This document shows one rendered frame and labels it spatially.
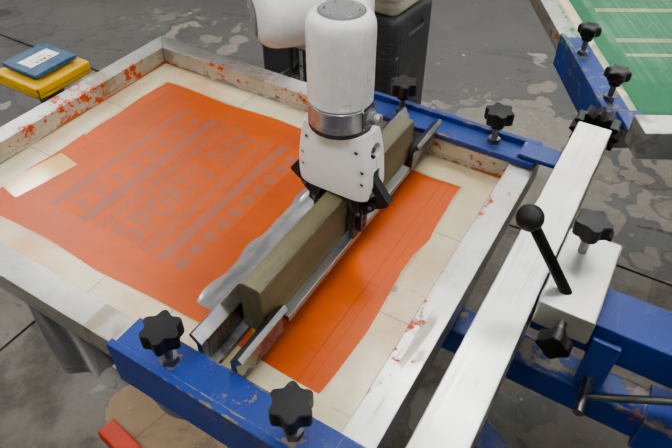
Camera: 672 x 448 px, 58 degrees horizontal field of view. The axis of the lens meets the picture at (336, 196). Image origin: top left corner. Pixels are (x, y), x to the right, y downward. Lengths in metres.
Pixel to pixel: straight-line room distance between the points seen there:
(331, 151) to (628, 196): 2.01
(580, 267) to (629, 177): 2.02
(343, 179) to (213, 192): 0.28
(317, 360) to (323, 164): 0.23
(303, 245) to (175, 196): 0.30
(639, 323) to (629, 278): 1.56
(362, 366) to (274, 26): 0.39
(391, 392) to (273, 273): 0.18
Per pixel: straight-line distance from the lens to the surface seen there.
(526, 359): 0.81
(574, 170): 0.89
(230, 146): 1.03
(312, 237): 0.72
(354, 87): 0.64
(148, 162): 1.03
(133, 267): 0.86
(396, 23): 1.84
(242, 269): 0.82
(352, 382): 0.71
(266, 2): 0.68
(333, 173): 0.73
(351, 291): 0.79
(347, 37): 0.61
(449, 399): 0.61
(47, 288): 0.83
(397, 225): 0.88
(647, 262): 2.37
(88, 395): 1.94
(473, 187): 0.96
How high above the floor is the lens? 1.57
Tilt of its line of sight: 42 degrees down
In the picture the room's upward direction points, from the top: straight up
